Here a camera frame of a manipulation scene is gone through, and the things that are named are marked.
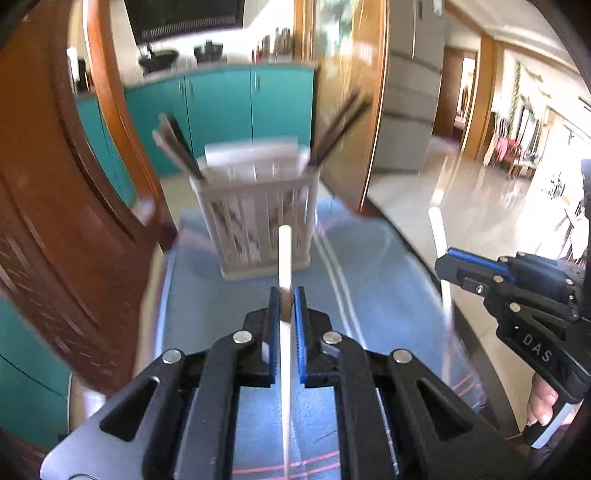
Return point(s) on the wooden doorway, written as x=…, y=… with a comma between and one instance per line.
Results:
x=461, y=92

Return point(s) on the blue-grey striped cloth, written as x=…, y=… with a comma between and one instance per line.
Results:
x=369, y=286

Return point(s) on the black wok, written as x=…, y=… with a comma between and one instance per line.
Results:
x=158, y=60

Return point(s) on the cream chopstick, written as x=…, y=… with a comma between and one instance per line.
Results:
x=285, y=258
x=437, y=235

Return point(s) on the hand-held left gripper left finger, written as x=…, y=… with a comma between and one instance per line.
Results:
x=275, y=318

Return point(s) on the black range hood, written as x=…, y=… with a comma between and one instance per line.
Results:
x=184, y=18

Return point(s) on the silver refrigerator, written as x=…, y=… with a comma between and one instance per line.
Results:
x=411, y=92

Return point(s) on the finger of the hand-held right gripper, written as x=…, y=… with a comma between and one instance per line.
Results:
x=485, y=264
x=461, y=274

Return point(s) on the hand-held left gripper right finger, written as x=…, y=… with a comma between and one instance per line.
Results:
x=300, y=323

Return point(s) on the row of condiment bottles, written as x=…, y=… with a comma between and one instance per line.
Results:
x=272, y=46

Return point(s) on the dark cooking pot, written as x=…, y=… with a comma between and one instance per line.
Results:
x=210, y=53

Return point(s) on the person's right hand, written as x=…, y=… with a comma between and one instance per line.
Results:
x=542, y=401

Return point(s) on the white perforated utensil holder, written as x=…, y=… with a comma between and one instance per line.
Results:
x=258, y=198

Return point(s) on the teal kitchen cabinet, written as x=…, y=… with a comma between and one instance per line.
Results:
x=221, y=106

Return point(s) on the carved wooden chair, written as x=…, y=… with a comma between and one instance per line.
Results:
x=46, y=184

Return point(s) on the hanging clothes rack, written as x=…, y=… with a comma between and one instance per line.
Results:
x=508, y=147

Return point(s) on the wooden sliding door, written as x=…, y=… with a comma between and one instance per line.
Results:
x=346, y=69

